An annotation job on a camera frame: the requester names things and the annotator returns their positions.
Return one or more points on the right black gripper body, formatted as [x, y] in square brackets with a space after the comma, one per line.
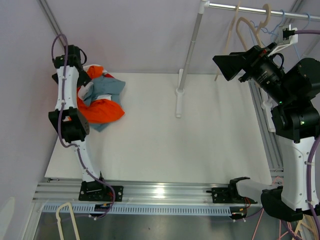
[267, 74]

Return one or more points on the beige wooden hanger front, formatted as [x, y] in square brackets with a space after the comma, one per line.
[230, 29]

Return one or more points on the grey blue t shirt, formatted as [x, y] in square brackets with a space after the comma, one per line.
[107, 87]

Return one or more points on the orange t shirt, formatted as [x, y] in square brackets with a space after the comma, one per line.
[100, 110]

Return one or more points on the white t shirt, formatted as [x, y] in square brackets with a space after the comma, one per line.
[96, 89]

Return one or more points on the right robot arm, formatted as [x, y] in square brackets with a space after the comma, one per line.
[297, 126]

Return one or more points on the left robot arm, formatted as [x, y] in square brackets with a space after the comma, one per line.
[70, 124]

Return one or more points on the white object at corner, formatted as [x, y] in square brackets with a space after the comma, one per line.
[6, 214]

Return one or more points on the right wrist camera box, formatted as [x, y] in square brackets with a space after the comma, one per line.
[286, 37]

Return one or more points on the white clothes rack post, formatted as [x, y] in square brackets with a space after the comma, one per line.
[182, 75]

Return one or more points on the metal clothes rack rail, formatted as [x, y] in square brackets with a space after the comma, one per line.
[260, 11]

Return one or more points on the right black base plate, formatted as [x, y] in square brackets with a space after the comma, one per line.
[228, 195]

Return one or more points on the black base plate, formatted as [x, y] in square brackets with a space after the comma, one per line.
[101, 193]
[228, 195]

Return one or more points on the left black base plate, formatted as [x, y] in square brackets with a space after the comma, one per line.
[101, 193]

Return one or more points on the white slotted cable duct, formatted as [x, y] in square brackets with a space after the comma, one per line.
[148, 209]

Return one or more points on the aluminium mounting rail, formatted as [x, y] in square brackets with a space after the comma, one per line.
[135, 192]

